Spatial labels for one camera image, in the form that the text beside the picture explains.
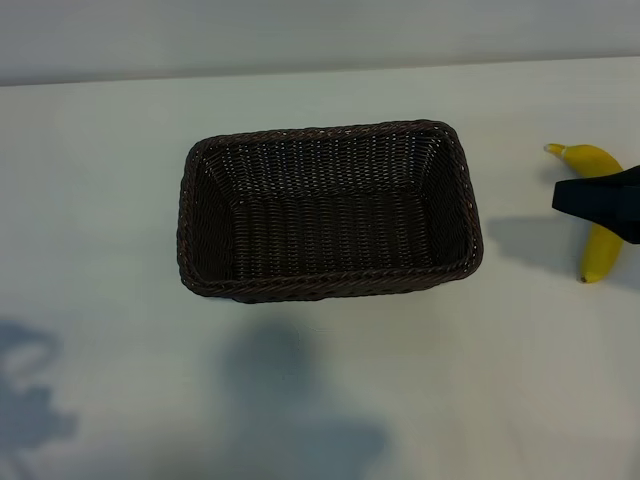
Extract yellow banana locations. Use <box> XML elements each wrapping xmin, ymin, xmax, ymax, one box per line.
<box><xmin>543</xmin><ymin>143</ymin><xmax>626</xmax><ymax>285</ymax></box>

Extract dark brown wicker basket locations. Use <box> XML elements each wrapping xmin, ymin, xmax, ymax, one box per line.
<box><xmin>175</xmin><ymin>118</ymin><xmax>486</xmax><ymax>306</ymax></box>

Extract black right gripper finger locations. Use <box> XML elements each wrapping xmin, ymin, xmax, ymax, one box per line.
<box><xmin>551</xmin><ymin>163</ymin><xmax>640</xmax><ymax>246</ymax></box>

